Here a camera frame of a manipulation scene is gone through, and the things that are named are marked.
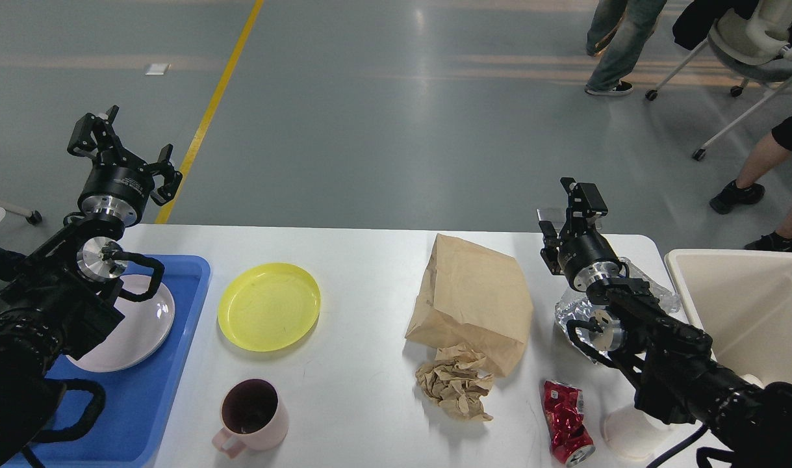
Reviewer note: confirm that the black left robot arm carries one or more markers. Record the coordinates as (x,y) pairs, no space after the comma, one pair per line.
(62,299)

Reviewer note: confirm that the white paper cup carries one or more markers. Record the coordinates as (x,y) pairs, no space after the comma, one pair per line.
(629,437)

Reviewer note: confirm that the crushed red can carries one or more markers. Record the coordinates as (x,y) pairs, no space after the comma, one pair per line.
(564,410)

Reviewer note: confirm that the pink mug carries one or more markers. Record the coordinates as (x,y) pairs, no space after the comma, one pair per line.
(253,417)

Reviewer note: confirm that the crumpled brown paper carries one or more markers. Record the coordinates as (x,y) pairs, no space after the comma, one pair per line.
(455,381)

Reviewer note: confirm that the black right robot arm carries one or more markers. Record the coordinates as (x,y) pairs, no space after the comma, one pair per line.
(667,361)

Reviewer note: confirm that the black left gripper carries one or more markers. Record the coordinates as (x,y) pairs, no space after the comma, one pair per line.
(120,183)

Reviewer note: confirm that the white office chair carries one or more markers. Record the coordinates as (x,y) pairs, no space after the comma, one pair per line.
(758,48)

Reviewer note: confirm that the brown paper bag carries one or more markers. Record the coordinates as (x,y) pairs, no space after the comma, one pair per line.
(474,296)

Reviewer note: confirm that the yellow round plate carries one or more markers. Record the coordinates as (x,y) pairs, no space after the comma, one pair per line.
(269,307)

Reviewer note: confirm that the white chair leg with caster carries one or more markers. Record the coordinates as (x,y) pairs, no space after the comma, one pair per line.
(33,217)

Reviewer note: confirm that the beige plastic bin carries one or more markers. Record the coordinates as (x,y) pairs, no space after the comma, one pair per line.
(743,300)

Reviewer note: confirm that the crumpled aluminium foil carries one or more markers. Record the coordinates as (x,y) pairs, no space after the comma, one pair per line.
(575,305)

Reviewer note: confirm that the person in jeans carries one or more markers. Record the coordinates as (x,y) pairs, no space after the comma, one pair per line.
(618,33)

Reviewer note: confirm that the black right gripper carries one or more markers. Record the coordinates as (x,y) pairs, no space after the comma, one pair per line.
(578,251)

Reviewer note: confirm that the blue plastic tray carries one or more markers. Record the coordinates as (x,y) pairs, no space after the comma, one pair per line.
(139,366)

